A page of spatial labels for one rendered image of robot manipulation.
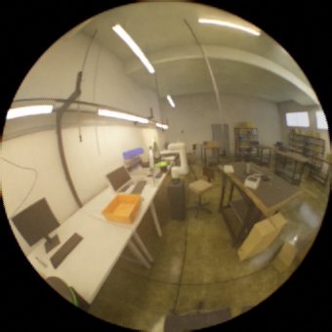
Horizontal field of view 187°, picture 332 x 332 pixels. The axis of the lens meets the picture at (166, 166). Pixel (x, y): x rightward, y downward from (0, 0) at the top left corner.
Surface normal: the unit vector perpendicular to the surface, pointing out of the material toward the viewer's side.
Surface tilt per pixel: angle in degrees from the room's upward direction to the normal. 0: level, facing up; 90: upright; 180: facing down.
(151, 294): 0
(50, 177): 90
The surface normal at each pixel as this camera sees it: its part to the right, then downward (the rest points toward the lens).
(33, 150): 0.97, -0.07
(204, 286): -0.14, -0.95
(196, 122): -0.21, 0.30
